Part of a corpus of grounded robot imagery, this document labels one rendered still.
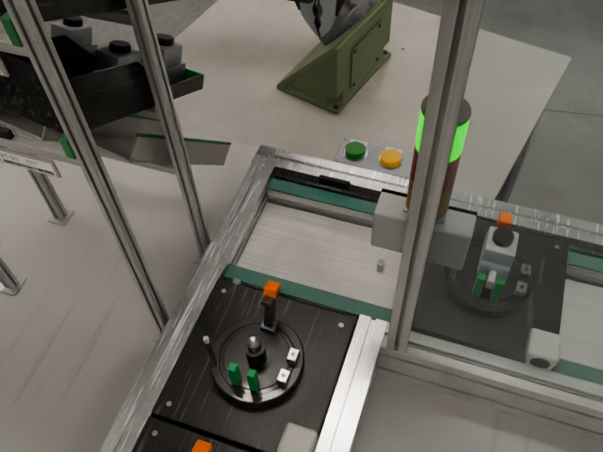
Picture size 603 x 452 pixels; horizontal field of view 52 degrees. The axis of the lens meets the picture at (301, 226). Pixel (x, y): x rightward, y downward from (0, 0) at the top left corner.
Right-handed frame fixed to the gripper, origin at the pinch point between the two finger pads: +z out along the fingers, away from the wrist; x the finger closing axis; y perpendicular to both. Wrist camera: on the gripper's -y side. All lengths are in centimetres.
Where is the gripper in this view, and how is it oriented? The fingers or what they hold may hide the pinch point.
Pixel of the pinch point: (318, 31)
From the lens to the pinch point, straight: 104.3
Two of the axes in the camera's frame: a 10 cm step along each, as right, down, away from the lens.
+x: -9.4, -2.4, 2.2
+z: 0.3, 6.0, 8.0
